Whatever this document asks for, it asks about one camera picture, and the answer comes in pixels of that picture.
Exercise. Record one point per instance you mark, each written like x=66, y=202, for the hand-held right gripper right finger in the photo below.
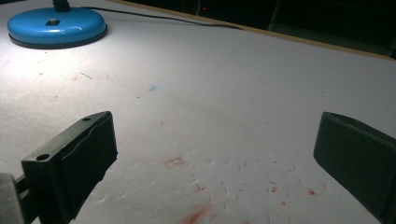
x=358, y=152

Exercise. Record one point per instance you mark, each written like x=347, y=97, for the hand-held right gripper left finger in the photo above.
x=77, y=155

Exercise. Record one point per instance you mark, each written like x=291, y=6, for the blue desk lamp base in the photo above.
x=56, y=28

